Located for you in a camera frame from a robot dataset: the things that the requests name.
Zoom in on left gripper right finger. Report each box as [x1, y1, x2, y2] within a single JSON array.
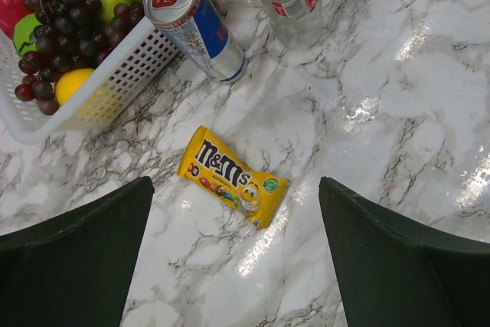
[[319, 177, 489, 326]]

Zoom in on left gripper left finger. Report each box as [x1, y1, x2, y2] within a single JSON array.
[[1, 177, 154, 326]]

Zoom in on yellow candy packet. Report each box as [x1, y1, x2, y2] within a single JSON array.
[[177, 126, 289, 230]]

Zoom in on white plastic fruit basket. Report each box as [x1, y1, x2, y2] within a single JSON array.
[[1, 18, 178, 145]]

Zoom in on orange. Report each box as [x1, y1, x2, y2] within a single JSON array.
[[54, 68, 94, 106]]

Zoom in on dark purple grapes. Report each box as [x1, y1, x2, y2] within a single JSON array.
[[14, 0, 143, 116]]

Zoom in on green apple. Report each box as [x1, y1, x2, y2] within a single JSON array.
[[13, 14, 41, 57]]

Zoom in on red bull can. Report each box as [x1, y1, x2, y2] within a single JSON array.
[[143, 0, 247, 83]]

